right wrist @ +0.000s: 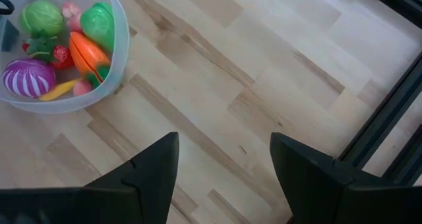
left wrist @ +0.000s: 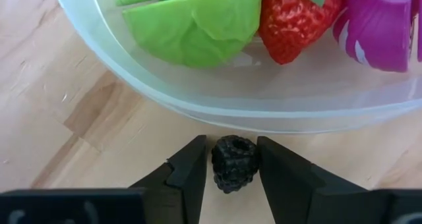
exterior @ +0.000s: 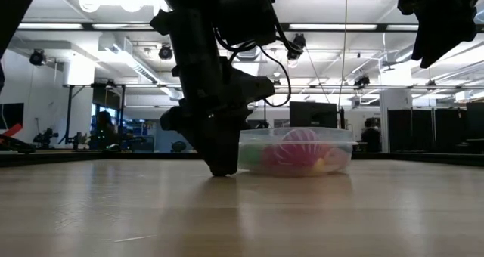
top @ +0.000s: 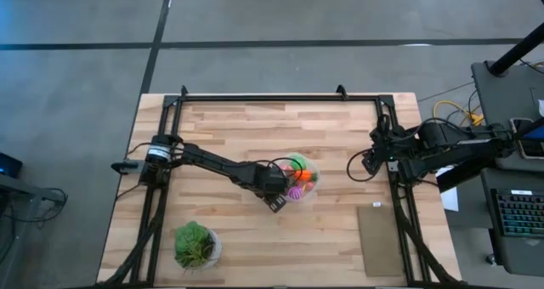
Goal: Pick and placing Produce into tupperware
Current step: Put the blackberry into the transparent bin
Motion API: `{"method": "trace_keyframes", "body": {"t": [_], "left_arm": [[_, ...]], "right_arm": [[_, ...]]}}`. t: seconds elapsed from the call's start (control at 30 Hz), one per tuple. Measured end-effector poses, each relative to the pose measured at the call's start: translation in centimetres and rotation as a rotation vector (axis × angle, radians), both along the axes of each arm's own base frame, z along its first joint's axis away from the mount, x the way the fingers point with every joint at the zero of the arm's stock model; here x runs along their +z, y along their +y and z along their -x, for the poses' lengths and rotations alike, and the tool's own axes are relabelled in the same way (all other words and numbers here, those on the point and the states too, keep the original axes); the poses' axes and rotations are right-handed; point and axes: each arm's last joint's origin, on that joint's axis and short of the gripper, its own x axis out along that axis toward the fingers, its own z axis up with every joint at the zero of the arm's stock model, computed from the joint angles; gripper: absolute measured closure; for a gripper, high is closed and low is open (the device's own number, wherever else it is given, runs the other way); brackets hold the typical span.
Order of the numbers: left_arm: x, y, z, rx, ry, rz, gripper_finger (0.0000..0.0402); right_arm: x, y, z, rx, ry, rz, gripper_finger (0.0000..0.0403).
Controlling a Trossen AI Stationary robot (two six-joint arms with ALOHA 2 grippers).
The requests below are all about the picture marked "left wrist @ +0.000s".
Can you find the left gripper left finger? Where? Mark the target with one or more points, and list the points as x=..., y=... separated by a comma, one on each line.
x=181, y=184

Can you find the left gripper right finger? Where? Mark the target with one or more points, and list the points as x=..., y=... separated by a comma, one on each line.
x=290, y=184

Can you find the black toy blackberry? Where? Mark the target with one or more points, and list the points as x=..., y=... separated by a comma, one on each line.
x=234, y=164

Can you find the red toy strawberry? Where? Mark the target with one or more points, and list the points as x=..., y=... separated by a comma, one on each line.
x=290, y=29

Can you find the green toy cabbage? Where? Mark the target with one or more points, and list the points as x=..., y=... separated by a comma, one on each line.
x=198, y=29

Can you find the purple striped toy onion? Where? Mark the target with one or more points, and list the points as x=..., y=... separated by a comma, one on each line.
x=379, y=26

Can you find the clear plastic tupperware container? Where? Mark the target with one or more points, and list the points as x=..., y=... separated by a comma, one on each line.
x=230, y=112

